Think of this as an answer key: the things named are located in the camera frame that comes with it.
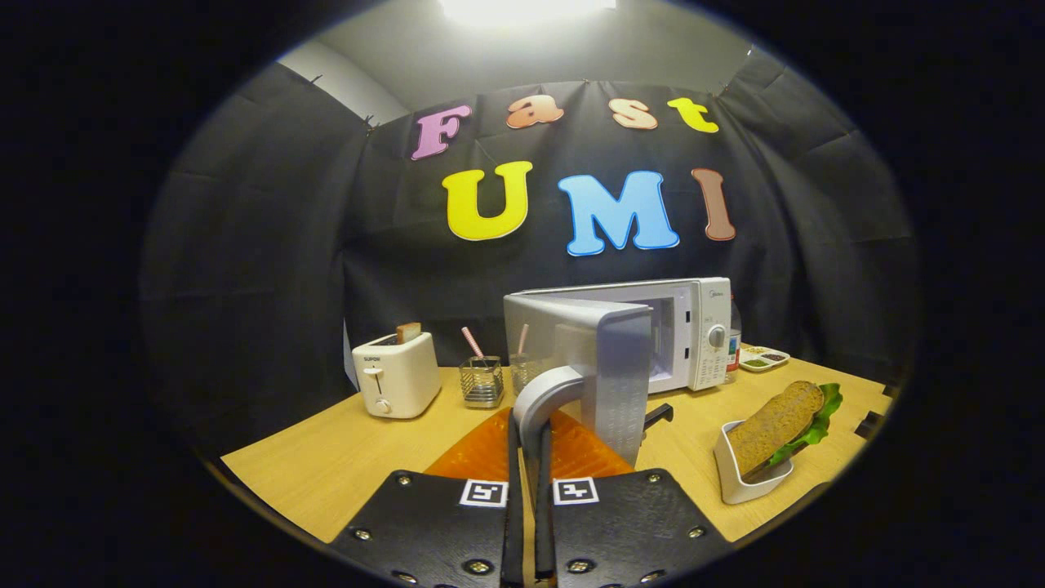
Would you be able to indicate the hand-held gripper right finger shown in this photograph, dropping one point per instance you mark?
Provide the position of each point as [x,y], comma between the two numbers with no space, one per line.
[544,531]

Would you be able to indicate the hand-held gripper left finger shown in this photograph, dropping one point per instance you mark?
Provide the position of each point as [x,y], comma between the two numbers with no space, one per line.
[513,523]

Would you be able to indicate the white microwave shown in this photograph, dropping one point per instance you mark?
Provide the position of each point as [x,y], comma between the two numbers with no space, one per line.
[604,351]

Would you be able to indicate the brown bread lettuce sandwich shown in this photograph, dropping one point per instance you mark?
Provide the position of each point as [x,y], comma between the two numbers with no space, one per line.
[775,425]

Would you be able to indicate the square glass holder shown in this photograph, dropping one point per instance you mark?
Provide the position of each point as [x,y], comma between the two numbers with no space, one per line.
[482,384]

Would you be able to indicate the round clear glass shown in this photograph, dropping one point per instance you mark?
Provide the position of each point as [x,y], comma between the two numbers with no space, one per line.
[525,371]

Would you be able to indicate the white toaster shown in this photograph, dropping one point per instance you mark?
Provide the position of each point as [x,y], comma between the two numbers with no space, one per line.
[400,376]

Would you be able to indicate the pink striped straw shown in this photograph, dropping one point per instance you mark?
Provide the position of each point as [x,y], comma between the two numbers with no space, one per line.
[472,341]

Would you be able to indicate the white ceramic dish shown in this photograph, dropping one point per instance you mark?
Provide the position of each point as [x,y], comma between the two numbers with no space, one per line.
[735,486]

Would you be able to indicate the toast slice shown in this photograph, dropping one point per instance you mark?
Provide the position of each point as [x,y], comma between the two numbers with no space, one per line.
[408,332]

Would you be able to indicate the clear plastic bottle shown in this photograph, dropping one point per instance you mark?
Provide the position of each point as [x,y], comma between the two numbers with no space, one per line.
[733,343]

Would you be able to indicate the white divided bean tray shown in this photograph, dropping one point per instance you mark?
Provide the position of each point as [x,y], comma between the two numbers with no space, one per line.
[763,359]

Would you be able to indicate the small black block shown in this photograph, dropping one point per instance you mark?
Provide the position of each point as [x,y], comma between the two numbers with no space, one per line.
[869,425]

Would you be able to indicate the large ceiling light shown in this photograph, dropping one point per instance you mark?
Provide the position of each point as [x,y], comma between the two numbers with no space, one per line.
[522,8]

